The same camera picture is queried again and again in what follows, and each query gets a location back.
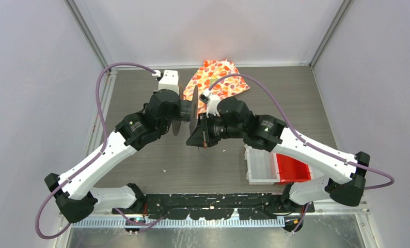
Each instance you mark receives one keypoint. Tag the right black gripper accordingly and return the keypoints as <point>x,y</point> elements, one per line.
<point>202,138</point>

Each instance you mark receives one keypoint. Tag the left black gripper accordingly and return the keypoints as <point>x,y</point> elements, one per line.
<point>180,114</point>

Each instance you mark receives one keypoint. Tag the black cable spool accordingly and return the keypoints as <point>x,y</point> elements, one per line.
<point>176,124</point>

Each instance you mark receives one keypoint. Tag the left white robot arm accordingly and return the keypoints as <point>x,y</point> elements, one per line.
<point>74,191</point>

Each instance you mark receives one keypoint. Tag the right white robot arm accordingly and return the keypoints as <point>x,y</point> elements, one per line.
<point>344,173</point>

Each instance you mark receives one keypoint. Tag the orange floral cloth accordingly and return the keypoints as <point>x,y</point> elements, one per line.
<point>208,74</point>

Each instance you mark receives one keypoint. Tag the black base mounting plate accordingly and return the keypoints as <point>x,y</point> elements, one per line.
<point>248,206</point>

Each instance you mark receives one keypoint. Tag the white plastic bin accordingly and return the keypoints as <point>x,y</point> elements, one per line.
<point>262,167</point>

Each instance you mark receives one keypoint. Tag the red plastic bin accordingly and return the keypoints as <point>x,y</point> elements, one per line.
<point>292,170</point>

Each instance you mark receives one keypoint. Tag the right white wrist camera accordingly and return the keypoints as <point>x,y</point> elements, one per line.
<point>211,101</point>

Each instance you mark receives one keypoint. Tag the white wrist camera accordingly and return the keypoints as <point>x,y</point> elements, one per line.
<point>211,101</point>
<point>168,79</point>

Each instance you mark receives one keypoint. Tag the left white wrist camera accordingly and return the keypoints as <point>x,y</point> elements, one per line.
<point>168,79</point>

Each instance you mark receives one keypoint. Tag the slotted cable duct rail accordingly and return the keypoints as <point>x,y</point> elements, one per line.
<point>120,222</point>

